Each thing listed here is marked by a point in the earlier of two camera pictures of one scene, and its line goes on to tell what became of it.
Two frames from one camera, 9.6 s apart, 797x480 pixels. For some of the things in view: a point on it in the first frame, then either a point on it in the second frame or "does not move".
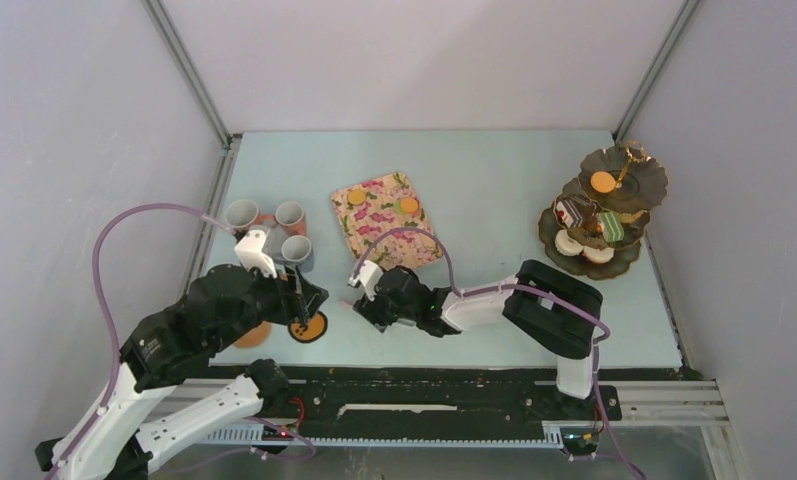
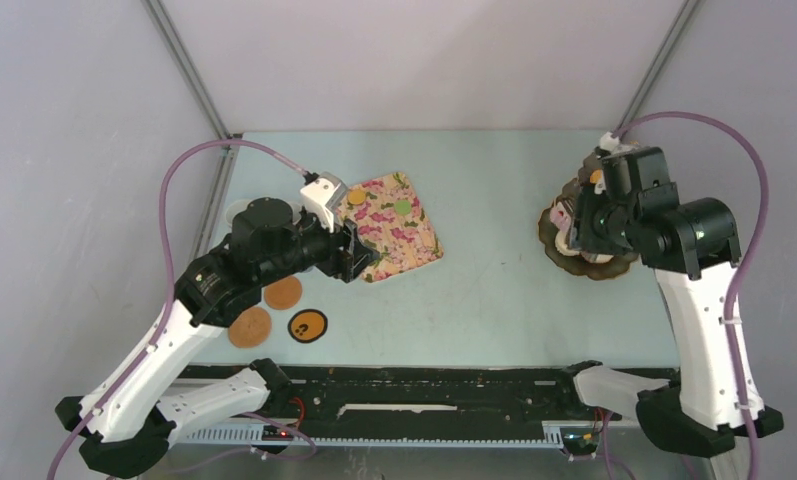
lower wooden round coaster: [256, 337] does not move
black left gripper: [298, 298] -> [341, 263]
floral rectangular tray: [373, 207] does not move
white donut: [566, 245] does not move
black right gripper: [373, 313] -> [582, 235]
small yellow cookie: [356, 197] does not move
